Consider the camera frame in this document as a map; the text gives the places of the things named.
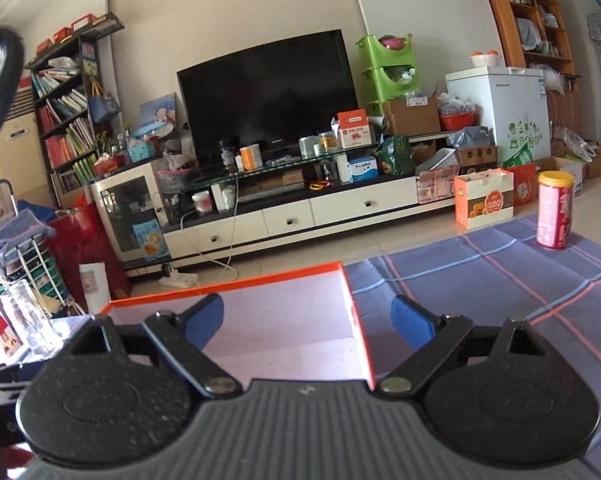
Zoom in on purple plaid cloth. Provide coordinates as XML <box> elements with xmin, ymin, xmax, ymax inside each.
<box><xmin>345</xmin><ymin>217</ymin><xmax>601</xmax><ymax>473</ymax></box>

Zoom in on orange white carton box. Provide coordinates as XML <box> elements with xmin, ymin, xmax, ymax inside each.
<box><xmin>337</xmin><ymin>110</ymin><xmax>373</xmax><ymax>148</ymax></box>

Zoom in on green stacking storage bins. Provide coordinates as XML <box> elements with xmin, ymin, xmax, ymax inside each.
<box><xmin>356</xmin><ymin>34</ymin><xmax>422</xmax><ymax>115</ymax></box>

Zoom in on wooden display shelf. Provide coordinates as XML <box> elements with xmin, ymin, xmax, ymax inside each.
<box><xmin>489</xmin><ymin>0</ymin><xmax>584</xmax><ymax>134</ymax></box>

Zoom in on orange white gift bag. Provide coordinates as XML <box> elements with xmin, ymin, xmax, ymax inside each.
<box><xmin>453</xmin><ymin>168</ymin><xmax>514</xmax><ymax>230</ymax></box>

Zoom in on white TV stand cabinet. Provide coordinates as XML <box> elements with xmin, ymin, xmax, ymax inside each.
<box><xmin>90</xmin><ymin>162</ymin><xmax>457</xmax><ymax>276</ymax></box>

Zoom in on blue tissue box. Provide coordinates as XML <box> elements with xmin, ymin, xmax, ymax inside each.
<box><xmin>347</xmin><ymin>155</ymin><xmax>379</xmax><ymax>182</ymax></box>

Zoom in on white power strip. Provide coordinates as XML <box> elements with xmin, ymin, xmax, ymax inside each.
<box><xmin>158</xmin><ymin>269</ymin><xmax>200</xmax><ymax>289</ymax></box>

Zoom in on white bowl with oranges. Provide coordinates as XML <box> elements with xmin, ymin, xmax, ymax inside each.
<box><xmin>469</xmin><ymin>50</ymin><xmax>501</xmax><ymax>67</ymax></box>

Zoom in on dark bookshelf with books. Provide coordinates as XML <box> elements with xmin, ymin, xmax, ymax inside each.
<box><xmin>25</xmin><ymin>12</ymin><xmax>124</xmax><ymax>207</ymax></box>

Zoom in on orange cardboard box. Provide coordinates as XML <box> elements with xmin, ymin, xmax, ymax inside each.
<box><xmin>102</xmin><ymin>262</ymin><xmax>374</xmax><ymax>386</ymax></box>

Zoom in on white floor air conditioner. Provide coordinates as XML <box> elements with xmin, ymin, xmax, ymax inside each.
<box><xmin>0</xmin><ymin>87</ymin><xmax>52</xmax><ymax>207</ymax></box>

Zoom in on white chest freezer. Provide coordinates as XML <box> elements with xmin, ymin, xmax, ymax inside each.
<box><xmin>445</xmin><ymin>66</ymin><xmax>551</xmax><ymax>167</ymax></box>

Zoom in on black flat screen television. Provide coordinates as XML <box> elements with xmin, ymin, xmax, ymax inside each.
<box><xmin>177</xmin><ymin>29</ymin><xmax>358</xmax><ymax>171</ymax></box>

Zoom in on red cylindrical snack can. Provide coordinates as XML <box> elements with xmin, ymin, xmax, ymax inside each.
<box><xmin>536</xmin><ymin>170</ymin><xmax>575</xmax><ymax>250</ymax></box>

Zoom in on brown cardboard box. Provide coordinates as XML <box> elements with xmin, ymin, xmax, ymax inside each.
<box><xmin>382</xmin><ymin>94</ymin><xmax>441</xmax><ymax>136</ymax></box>

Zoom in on white wire laundry cart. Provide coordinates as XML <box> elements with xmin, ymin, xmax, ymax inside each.
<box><xmin>0</xmin><ymin>179</ymin><xmax>82</xmax><ymax>318</ymax></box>

